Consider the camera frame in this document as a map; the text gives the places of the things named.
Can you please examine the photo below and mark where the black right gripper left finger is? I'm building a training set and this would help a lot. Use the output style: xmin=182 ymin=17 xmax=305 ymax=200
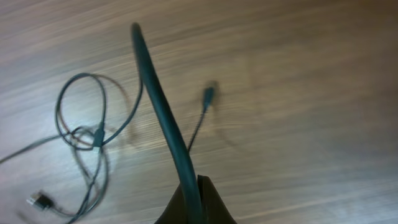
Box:
xmin=155 ymin=185 xmax=187 ymax=224

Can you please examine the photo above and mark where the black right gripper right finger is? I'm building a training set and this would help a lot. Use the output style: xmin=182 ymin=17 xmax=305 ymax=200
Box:
xmin=197 ymin=175 xmax=236 ymax=224

